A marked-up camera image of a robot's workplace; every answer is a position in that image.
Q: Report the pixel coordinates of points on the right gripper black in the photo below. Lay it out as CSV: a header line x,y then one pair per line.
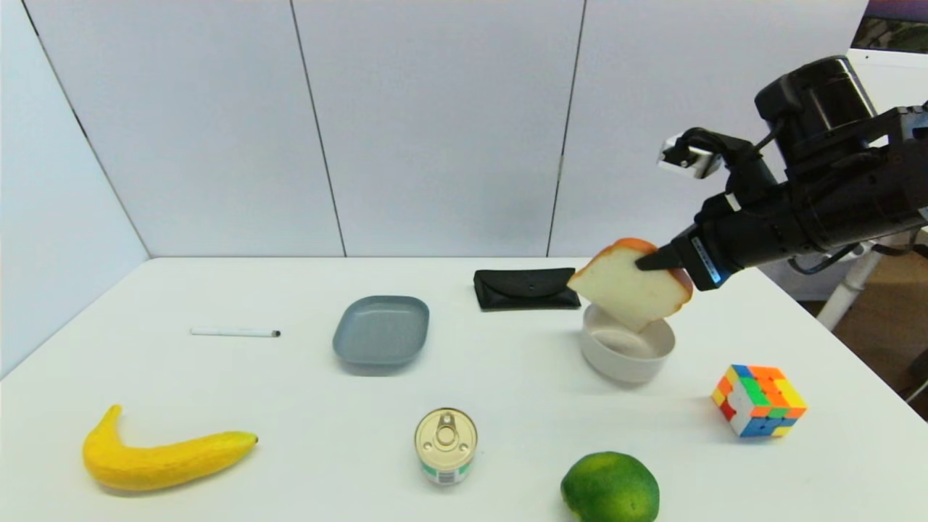
x,y
700,261

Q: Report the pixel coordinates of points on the bread slice with brown crust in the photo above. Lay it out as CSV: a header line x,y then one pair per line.
x,y
623,293

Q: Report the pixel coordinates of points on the beige round bowl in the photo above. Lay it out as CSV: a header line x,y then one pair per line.
x,y
623,362

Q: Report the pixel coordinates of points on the black glasses pouch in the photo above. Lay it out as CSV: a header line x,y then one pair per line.
x,y
522,291

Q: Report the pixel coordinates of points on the colourful puzzle cube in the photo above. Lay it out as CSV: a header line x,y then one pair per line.
x,y
759,402

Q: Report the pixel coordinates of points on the white side table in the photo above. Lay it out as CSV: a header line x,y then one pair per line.
x,y
848,290

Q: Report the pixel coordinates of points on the green lime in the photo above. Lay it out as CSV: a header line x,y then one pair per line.
x,y
610,489

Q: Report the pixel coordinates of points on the tin can with pull tab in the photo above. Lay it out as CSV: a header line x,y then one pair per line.
x,y
446,438

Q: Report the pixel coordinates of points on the grey rounded square plate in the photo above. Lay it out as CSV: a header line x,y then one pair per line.
x,y
380,330

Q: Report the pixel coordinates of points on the white pen with black cap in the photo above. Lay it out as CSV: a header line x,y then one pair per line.
x,y
232,332

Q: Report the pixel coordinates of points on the yellow banana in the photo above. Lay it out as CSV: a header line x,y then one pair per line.
x,y
156,464

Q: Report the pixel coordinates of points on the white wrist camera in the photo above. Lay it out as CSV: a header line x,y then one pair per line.
x,y
689,159

